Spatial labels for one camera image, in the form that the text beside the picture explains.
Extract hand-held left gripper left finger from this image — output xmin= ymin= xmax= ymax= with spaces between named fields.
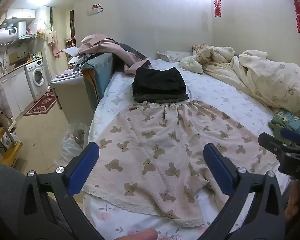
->
xmin=16 ymin=142 xmax=106 ymax=240

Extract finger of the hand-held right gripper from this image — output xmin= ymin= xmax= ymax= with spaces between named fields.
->
xmin=280 ymin=128 xmax=300 ymax=147
xmin=258 ymin=132 xmax=292 ymax=155

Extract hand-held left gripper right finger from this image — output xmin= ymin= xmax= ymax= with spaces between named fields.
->
xmin=203 ymin=143 xmax=287 ymax=240

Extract pink bear print pants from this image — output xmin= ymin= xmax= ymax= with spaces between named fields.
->
xmin=81 ymin=100 xmax=278 ymax=228

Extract person's right hand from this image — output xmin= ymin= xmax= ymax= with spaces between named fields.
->
xmin=284 ymin=180 xmax=300 ymax=222

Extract person's left hand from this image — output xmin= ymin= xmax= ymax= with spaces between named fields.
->
xmin=122 ymin=229 xmax=159 ymax=240

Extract green printed cloth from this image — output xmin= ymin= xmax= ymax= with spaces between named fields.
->
xmin=267 ymin=111 xmax=300 ymax=146

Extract clear plastic bag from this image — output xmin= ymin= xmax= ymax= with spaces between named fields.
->
xmin=55 ymin=122 xmax=91 ymax=166

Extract cream comforter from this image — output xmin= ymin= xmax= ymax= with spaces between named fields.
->
xmin=179 ymin=45 xmax=300 ymax=117

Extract wooden rack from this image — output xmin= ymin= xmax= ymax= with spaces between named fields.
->
xmin=0 ymin=120 xmax=23 ymax=168

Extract white floral bed sheet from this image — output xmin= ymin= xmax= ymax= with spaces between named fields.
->
xmin=84 ymin=59 xmax=290 ymax=240

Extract red patterned rug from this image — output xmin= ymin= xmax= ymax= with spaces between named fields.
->
xmin=24 ymin=91 xmax=57 ymax=117

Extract white bedside cabinet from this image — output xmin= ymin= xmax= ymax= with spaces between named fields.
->
xmin=49 ymin=74 xmax=87 ymax=125

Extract white washing machine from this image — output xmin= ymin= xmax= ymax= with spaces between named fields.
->
xmin=24 ymin=59 xmax=50 ymax=102

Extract white kitchen base cabinet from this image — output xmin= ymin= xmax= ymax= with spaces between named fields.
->
xmin=0 ymin=66 xmax=34 ymax=119

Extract stack of dark folded clothes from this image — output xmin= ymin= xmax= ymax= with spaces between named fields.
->
xmin=131 ymin=67 xmax=190 ymax=103

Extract white paper sheet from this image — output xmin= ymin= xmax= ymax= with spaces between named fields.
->
xmin=59 ymin=46 xmax=79 ymax=57

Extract brown floral pillow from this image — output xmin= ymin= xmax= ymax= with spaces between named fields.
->
xmin=191 ymin=44 xmax=211 ymax=53

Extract white floral pillow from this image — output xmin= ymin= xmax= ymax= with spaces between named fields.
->
xmin=157 ymin=50 xmax=193 ymax=63

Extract pink cloth pile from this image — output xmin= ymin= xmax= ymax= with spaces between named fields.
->
xmin=77 ymin=33 xmax=152 ymax=75

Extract dark grey garment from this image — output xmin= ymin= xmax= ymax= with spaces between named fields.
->
xmin=107 ymin=39 xmax=147 ymax=58

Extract hanging pink towel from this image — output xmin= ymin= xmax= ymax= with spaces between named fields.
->
xmin=45 ymin=30 xmax=61 ymax=59

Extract range hood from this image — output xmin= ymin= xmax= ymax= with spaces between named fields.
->
xmin=18 ymin=33 xmax=38 ymax=41

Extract hanging plastic bag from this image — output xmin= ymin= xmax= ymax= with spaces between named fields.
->
xmin=33 ymin=20 xmax=47 ymax=34

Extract white water heater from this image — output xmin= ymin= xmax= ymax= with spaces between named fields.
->
xmin=0 ymin=21 xmax=27 ymax=46

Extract red white wall sticker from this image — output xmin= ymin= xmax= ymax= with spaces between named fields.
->
xmin=87 ymin=4 xmax=104 ymax=16

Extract white wall cabinet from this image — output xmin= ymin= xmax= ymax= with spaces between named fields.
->
xmin=6 ymin=8 xmax=36 ymax=20

